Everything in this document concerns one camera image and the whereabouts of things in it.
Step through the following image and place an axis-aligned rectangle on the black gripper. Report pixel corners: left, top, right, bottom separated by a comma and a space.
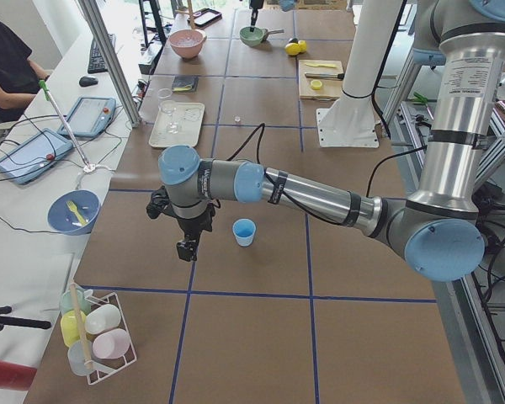
146, 187, 215, 262
249, 0, 264, 29

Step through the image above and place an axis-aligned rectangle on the silver metal ice scoop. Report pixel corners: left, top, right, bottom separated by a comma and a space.
261, 29, 285, 42

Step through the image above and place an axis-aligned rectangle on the light green bowl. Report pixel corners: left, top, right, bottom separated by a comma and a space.
239, 26, 264, 47

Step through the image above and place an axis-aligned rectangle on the light blue plastic cup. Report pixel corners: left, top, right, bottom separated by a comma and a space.
232, 218, 257, 247

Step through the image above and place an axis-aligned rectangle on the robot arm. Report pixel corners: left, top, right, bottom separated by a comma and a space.
146, 1, 505, 282

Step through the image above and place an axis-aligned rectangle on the pink bowl of ice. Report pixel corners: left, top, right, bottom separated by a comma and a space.
168, 29, 207, 60

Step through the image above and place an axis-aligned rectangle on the blue bowl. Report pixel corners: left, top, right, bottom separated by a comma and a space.
47, 189, 100, 236

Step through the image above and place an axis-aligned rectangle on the yellow lemon upper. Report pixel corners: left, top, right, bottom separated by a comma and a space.
284, 42, 302, 56

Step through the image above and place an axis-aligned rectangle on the yellow lemon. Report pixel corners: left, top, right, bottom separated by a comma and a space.
298, 40, 308, 53
284, 42, 302, 56

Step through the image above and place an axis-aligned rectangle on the yellow lemon lower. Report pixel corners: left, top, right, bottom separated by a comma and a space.
298, 40, 308, 53

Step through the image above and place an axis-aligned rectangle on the wooden cutting board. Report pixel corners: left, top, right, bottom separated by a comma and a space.
298, 60, 344, 100

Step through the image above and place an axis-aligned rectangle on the yellow plastic knife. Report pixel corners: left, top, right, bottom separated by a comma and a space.
304, 62, 338, 69

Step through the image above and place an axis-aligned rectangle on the half lemon slice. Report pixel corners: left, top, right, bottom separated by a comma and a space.
310, 79, 323, 91

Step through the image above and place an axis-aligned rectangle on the grey and yellow cloth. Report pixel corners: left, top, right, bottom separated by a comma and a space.
172, 75, 199, 93

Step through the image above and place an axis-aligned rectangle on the white cup in rack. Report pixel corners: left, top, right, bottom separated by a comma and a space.
85, 304, 121, 335

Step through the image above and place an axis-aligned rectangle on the steel muddler black cap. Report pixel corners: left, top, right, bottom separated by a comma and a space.
305, 72, 345, 81

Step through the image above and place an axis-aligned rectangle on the pink cup in rack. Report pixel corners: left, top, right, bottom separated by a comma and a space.
93, 328, 130, 359

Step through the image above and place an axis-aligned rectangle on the yellow plastic fork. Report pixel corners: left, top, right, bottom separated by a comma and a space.
66, 200, 88, 226

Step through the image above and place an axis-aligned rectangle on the clear wine glass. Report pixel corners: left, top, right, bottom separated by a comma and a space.
157, 88, 180, 134

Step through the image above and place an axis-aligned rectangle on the cream bear serving tray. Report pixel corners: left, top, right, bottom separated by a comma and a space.
148, 100, 205, 148

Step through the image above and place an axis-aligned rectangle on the pale green cup in rack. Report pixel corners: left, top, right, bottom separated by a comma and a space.
60, 286, 91, 316

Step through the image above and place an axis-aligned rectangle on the yellow-green cup in rack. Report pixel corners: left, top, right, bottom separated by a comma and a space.
60, 310, 80, 348

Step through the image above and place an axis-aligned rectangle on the aluminium profile column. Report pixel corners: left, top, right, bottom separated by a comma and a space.
78, 0, 141, 128

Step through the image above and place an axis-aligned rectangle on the blue teach pendant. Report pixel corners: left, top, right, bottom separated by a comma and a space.
0, 129, 73, 184
66, 97, 117, 138

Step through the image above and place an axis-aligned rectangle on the black keyboard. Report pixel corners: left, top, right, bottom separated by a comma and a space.
88, 39, 108, 74

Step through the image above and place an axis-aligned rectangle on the black computer mouse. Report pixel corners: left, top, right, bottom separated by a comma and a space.
78, 75, 98, 88

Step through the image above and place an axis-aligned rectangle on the red fire extinguisher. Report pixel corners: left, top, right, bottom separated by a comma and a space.
0, 360, 37, 391

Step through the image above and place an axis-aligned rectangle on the seated person black shirt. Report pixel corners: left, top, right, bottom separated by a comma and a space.
0, 22, 50, 123

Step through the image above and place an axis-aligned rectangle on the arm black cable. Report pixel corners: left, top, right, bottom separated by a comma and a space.
225, 124, 430, 199

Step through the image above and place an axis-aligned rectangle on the white wire dish rack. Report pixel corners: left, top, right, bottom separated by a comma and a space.
59, 283, 137, 385

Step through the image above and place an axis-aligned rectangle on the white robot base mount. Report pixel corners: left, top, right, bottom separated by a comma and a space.
317, 0, 406, 148

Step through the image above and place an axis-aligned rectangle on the black camera tripod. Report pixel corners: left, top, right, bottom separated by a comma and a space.
0, 306, 52, 332

